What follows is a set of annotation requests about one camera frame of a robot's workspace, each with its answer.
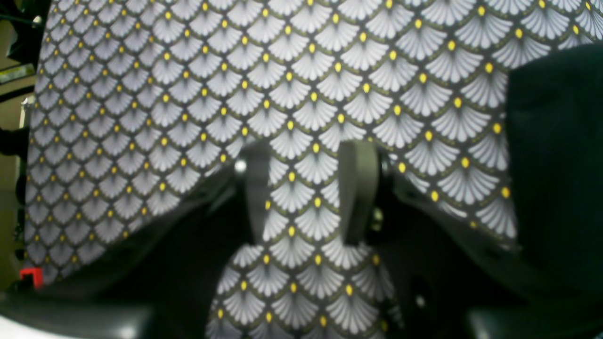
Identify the black T-shirt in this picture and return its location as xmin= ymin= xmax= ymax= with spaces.
xmin=505 ymin=43 xmax=603 ymax=296

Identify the fan-patterned grey tablecloth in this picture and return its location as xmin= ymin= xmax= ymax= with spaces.
xmin=24 ymin=0 xmax=602 ymax=339

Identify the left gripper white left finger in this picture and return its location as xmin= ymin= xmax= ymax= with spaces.
xmin=1 ymin=144 xmax=270 ymax=339

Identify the red clamp at left edge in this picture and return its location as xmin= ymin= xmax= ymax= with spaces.
xmin=19 ymin=267 xmax=44 ymax=288

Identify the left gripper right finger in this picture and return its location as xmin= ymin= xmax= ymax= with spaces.
xmin=338 ymin=141 xmax=602 ymax=339

